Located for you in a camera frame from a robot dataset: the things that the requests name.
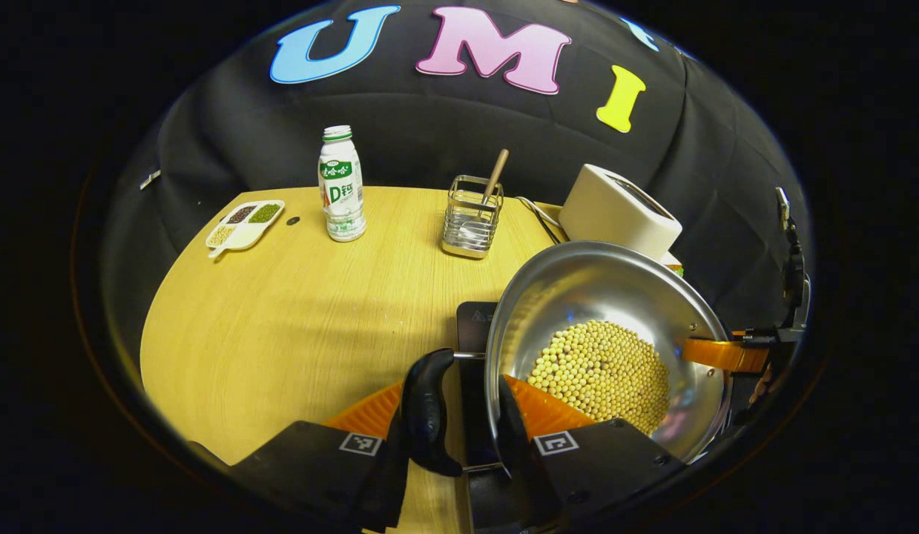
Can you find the black induction cooktop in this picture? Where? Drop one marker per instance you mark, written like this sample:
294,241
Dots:
474,326

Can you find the white toaster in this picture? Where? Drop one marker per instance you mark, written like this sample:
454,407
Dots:
615,211

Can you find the pile of soybeans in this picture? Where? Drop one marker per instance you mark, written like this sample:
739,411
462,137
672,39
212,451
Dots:
600,371

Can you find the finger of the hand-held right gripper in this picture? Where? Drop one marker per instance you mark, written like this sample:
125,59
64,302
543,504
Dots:
726,354

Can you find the white drink bottle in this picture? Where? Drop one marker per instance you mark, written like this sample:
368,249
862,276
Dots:
342,208

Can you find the silver cloth clip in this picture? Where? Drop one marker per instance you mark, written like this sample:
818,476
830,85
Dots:
150,179

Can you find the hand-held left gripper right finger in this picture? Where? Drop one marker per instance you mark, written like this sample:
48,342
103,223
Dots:
518,475

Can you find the toy sandwich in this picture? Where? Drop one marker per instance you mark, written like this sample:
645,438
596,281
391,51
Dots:
673,261

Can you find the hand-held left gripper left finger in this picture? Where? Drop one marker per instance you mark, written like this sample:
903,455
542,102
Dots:
311,467

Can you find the black backdrop cloth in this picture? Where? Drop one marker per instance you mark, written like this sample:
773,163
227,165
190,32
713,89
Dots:
429,133

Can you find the stainless steel pot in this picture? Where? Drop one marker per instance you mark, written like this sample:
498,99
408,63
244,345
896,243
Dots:
593,285

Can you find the white divided bean dish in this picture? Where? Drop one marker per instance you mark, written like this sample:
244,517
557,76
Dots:
244,233

